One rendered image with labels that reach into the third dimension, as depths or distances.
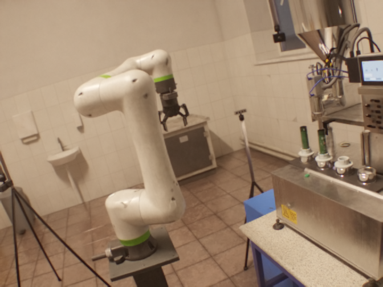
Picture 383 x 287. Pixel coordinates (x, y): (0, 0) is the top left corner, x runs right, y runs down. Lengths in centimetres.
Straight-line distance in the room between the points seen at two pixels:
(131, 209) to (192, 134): 301
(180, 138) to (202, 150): 34
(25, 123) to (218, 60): 305
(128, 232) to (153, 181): 23
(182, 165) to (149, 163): 307
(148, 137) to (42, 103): 357
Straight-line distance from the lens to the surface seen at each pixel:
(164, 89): 132
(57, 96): 438
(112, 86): 93
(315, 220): 119
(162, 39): 459
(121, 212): 105
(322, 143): 124
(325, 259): 123
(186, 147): 396
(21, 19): 460
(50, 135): 444
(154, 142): 93
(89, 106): 97
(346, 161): 118
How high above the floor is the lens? 154
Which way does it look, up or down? 15 degrees down
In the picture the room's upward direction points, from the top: 14 degrees counter-clockwise
